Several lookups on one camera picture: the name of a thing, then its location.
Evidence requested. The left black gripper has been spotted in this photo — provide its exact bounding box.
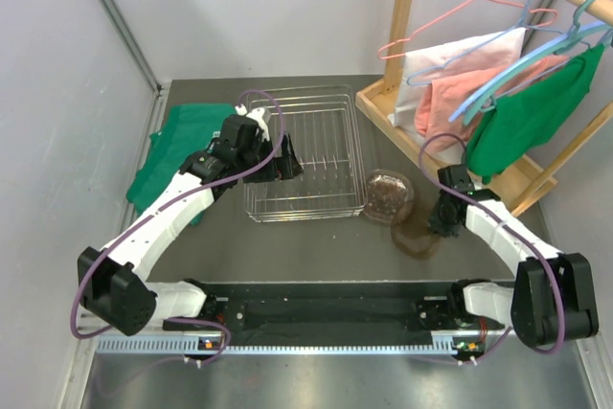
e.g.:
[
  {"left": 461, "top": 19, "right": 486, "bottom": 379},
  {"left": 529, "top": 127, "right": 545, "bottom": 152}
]
[{"left": 237, "top": 132, "right": 302, "bottom": 184}]

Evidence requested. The amber glass plate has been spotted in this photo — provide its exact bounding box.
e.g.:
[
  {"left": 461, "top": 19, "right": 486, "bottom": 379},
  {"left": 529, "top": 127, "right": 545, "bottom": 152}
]
[{"left": 391, "top": 200, "right": 441, "bottom": 260}]

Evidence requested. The clear glass plate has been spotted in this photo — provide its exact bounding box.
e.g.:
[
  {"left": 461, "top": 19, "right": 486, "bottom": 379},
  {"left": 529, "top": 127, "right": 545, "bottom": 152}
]
[{"left": 361, "top": 170, "right": 415, "bottom": 225}]

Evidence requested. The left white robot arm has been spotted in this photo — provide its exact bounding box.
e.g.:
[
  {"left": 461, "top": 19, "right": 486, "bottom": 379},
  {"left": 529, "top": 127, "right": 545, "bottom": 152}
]
[{"left": 75, "top": 109, "right": 303, "bottom": 336}]

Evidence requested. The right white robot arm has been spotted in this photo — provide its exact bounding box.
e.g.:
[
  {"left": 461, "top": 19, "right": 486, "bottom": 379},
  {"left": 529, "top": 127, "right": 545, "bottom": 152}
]
[{"left": 428, "top": 165, "right": 600, "bottom": 353}]

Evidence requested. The folded green t-shirt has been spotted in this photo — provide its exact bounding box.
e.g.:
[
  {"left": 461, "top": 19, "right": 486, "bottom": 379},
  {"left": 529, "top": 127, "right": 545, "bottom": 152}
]
[{"left": 126, "top": 103, "right": 236, "bottom": 216}]

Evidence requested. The pink hanging garment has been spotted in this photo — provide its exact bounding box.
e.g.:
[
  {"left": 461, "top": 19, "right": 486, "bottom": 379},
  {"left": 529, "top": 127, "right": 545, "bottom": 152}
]
[{"left": 414, "top": 55, "right": 569, "bottom": 144}]

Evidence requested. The green hanging garment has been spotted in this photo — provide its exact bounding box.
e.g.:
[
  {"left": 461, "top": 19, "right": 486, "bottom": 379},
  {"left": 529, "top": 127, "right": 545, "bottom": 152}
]
[{"left": 466, "top": 44, "right": 605, "bottom": 184}]

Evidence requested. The light blue plastic hanger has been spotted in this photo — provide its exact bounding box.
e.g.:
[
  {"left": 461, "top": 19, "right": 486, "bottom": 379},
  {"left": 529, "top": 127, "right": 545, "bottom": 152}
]
[{"left": 449, "top": 20, "right": 612, "bottom": 125}]

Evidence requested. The white hanging garment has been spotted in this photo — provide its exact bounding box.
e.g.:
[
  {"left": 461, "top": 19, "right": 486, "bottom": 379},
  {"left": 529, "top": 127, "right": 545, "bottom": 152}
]
[{"left": 388, "top": 27, "right": 526, "bottom": 144}]

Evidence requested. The teal plastic hanger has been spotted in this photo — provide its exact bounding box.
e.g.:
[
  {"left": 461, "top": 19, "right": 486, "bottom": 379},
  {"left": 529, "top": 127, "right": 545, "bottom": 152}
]
[{"left": 461, "top": 0, "right": 613, "bottom": 125}]

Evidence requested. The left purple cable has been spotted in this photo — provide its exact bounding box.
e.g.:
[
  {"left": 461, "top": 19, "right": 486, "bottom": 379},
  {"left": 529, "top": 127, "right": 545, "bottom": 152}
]
[{"left": 68, "top": 88, "right": 288, "bottom": 368}]

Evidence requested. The purple cable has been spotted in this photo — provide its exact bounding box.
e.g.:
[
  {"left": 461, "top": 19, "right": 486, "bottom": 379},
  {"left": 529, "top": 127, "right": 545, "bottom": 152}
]
[
  {"left": 417, "top": 133, "right": 568, "bottom": 366},
  {"left": 68, "top": 88, "right": 288, "bottom": 368}
]

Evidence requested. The wire dish rack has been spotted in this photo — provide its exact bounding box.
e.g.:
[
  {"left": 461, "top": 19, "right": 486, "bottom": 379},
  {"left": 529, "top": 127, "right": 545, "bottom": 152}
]
[{"left": 244, "top": 84, "right": 366, "bottom": 223}]

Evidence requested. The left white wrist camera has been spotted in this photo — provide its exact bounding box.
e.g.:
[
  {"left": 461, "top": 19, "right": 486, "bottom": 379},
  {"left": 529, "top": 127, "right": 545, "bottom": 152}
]
[{"left": 235, "top": 104, "right": 271, "bottom": 140}]

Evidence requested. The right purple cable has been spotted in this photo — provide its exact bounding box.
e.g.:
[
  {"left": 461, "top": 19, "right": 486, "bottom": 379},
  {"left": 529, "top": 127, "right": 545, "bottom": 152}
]
[{"left": 417, "top": 133, "right": 568, "bottom": 366}]

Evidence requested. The pink wire hanger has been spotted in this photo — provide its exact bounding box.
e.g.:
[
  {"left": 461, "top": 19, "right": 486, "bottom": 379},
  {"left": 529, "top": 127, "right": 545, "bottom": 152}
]
[{"left": 376, "top": 0, "right": 558, "bottom": 60}]

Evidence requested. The slotted cable duct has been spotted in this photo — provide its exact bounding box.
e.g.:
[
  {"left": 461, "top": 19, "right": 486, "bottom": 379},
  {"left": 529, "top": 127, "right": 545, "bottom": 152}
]
[{"left": 96, "top": 330, "right": 479, "bottom": 355}]

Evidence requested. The aluminium frame profile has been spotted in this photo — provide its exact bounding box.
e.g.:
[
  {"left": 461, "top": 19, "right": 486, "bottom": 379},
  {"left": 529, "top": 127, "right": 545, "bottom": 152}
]
[{"left": 98, "top": 0, "right": 162, "bottom": 95}]

